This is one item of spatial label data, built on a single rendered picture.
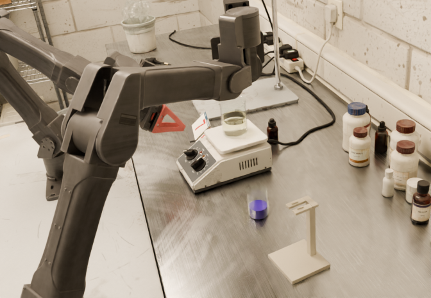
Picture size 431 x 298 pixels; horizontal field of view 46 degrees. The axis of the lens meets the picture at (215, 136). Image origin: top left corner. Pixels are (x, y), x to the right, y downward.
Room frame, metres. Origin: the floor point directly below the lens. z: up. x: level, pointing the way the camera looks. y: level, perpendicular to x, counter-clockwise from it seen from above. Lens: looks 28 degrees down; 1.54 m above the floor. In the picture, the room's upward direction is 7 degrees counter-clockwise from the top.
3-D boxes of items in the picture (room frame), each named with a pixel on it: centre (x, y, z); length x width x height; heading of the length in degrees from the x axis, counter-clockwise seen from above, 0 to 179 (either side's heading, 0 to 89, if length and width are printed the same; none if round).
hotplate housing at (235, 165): (1.03, -0.02, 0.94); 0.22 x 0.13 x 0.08; 108
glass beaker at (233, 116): (1.04, -0.05, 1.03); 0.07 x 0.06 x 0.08; 17
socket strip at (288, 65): (1.78, -0.26, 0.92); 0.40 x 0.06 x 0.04; 12
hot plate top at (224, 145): (1.04, -0.05, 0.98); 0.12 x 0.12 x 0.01; 18
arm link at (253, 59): (0.86, -0.07, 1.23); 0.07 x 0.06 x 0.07; 3
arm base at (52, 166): (1.09, 0.40, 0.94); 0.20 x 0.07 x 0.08; 12
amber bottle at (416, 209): (0.76, -0.37, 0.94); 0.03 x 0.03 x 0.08
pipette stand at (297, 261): (0.68, -0.12, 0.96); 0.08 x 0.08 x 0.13; 22
